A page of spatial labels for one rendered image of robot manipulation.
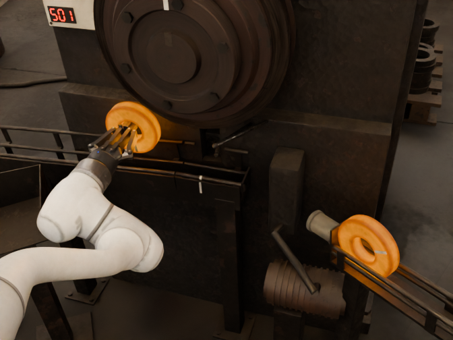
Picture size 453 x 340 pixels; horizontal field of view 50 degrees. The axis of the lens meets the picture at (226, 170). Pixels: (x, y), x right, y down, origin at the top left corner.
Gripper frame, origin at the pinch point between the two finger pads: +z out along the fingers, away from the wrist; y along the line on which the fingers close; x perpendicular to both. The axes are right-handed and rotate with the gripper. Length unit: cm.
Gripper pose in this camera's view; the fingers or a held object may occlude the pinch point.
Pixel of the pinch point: (131, 123)
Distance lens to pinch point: 138.0
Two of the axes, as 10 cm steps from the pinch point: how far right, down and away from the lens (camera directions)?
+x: -0.6, -7.5, -6.6
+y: 9.5, 1.5, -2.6
